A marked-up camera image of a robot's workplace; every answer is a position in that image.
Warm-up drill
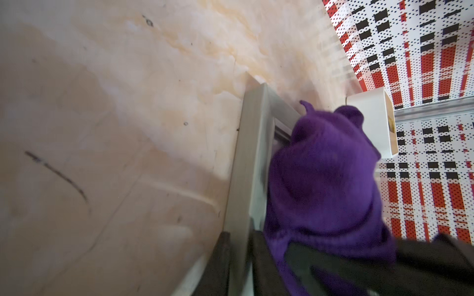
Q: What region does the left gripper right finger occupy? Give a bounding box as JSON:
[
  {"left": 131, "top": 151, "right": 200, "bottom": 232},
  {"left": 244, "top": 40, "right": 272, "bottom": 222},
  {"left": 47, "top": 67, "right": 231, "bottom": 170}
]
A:
[{"left": 251, "top": 231, "right": 290, "bottom": 296}]

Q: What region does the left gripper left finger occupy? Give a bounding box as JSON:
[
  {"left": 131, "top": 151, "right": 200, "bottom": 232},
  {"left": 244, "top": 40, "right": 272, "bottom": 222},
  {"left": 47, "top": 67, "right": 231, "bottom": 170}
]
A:
[{"left": 192, "top": 231, "right": 231, "bottom": 296}]

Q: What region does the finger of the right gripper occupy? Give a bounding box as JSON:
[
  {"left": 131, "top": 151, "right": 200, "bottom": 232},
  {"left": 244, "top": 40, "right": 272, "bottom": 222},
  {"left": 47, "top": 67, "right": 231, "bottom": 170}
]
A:
[{"left": 285, "top": 234, "right": 474, "bottom": 296}]

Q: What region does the purple cloth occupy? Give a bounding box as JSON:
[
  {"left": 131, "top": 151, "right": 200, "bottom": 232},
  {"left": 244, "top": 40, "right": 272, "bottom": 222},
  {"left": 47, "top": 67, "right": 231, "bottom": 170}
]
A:
[{"left": 263, "top": 102, "right": 396, "bottom": 296}]

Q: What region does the green picture frame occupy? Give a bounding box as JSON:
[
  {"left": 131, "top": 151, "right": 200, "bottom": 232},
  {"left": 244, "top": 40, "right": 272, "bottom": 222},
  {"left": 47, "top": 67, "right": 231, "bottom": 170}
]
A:
[{"left": 223, "top": 83, "right": 300, "bottom": 296}]

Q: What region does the white tissue box wooden lid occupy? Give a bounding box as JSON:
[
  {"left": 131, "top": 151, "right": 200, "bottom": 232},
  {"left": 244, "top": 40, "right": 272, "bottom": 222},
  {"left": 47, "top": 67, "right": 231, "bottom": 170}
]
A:
[{"left": 346, "top": 87, "right": 399, "bottom": 159}]

